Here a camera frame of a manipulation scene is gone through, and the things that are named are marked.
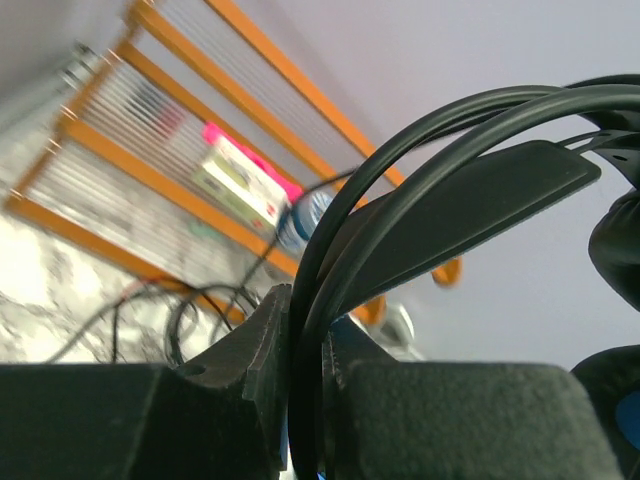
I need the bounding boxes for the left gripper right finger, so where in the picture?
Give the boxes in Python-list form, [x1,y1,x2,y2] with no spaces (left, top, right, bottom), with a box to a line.
[322,319,621,479]

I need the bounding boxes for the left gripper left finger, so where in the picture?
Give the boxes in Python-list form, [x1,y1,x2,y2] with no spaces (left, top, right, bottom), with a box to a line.
[1,285,291,479]

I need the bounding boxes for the black blue headphones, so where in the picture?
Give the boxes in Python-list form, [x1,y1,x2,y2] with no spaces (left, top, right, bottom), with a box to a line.
[288,75,639,479]

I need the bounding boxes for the grey white headphones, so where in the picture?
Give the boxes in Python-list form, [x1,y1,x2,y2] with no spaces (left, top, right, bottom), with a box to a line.
[379,304,415,347]

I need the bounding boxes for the left blue white jar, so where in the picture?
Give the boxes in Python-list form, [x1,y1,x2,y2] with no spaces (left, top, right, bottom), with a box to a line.
[277,190,333,254]

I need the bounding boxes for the white red box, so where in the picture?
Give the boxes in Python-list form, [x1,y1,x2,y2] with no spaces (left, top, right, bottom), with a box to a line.
[192,123,303,233]

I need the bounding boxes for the wooden shelf rack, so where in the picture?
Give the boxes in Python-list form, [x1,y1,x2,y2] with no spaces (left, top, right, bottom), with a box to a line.
[3,0,464,326]

